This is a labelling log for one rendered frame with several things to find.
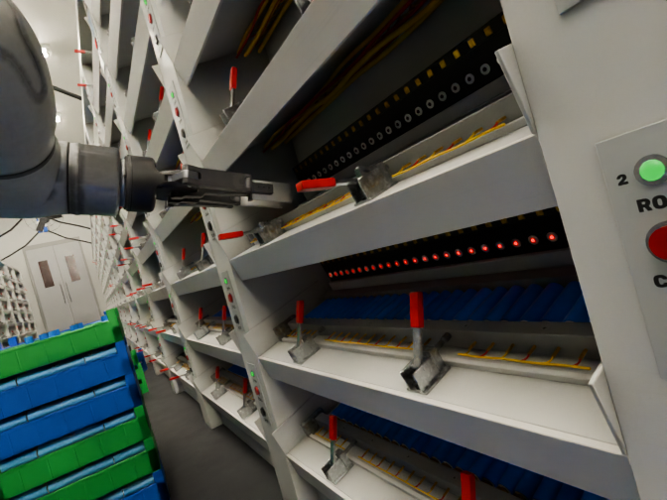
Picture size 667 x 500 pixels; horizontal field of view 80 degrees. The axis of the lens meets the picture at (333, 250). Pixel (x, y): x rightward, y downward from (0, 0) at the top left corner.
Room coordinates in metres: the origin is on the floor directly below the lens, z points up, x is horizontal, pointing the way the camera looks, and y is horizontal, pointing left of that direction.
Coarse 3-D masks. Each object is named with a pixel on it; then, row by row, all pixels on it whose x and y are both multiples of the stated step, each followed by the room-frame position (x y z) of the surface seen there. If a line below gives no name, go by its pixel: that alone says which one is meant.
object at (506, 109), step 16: (512, 96) 0.28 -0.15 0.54; (480, 112) 0.30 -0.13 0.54; (496, 112) 0.29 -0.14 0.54; (512, 112) 0.28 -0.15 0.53; (448, 128) 0.33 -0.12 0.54; (464, 128) 0.32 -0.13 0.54; (480, 128) 0.30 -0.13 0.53; (496, 128) 0.28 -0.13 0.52; (416, 144) 0.36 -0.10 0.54; (432, 144) 0.35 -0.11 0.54; (448, 144) 0.34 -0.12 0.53; (464, 144) 0.30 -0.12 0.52; (400, 160) 0.38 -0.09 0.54; (416, 160) 0.37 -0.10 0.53; (336, 192) 0.48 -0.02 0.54; (304, 208) 0.56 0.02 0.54; (320, 208) 0.53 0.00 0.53; (288, 224) 0.58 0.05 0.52; (256, 240) 0.70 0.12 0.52
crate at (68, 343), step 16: (112, 320) 0.94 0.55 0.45; (64, 336) 0.90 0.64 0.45; (80, 336) 0.91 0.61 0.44; (96, 336) 0.92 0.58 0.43; (112, 336) 0.94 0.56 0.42; (0, 352) 0.84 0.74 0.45; (16, 352) 0.85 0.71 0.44; (32, 352) 0.87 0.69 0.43; (48, 352) 0.88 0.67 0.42; (64, 352) 0.89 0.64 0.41; (80, 352) 0.91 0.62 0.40; (0, 368) 0.84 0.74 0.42; (16, 368) 0.85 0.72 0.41; (32, 368) 0.86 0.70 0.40
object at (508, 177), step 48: (480, 96) 0.44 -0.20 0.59; (528, 144) 0.23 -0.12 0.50; (384, 192) 0.36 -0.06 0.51; (432, 192) 0.30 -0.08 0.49; (480, 192) 0.27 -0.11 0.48; (528, 192) 0.24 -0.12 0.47; (240, 240) 0.75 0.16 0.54; (288, 240) 0.52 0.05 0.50; (336, 240) 0.43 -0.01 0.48; (384, 240) 0.37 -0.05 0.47
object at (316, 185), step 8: (360, 168) 0.38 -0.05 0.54; (360, 176) 0.38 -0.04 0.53; (296, 184) 0.35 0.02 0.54; (304, 184) 0.34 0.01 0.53; (312, 184) 0.35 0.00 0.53; (320, 184) 0.35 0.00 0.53; (328, 184) 0.36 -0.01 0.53; (336, 184) 0.36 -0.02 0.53; (344, 184) 0.37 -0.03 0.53; (352, 184) 0.38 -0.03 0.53
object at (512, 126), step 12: (516, 120) 0.28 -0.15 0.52; (492, 132) 0.29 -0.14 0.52; (504, 132) 0.29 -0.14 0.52; (468, 144) 0.31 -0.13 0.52; (480, 144) 0.31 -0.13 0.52; (444, 156) 0.34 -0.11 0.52; (456, 156) 0.33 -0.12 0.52; (420, 168) 0.36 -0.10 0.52; (396, 180) 0.39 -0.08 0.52; (336, 204) 0.49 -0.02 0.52; (312, 216) 0.54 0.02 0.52; (288, 228) 0.61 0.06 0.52
